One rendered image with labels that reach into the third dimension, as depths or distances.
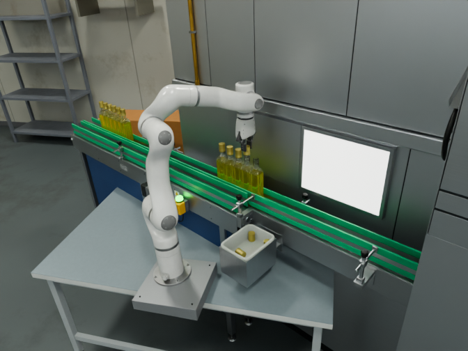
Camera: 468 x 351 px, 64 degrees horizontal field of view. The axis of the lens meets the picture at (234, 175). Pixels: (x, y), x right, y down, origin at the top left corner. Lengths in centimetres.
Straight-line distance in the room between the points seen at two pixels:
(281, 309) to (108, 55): 461
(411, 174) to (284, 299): 81
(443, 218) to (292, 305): 89
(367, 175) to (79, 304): 231
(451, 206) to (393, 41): 64
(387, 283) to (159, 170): 104
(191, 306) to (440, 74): 136
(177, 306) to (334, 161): 96
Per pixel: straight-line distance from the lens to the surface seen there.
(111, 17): 558
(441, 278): 135
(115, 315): 298
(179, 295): 184
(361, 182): 171
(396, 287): 168
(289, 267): 204
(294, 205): 185
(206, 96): 161
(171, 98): 154
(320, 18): 165
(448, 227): 124
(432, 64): 149
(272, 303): 186
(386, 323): 215
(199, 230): 224
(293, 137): 181
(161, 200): 164
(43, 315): 320
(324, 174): 179
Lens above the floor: 213
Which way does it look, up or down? 29 degrees down
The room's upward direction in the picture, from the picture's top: 3 degrees counter-clockwise
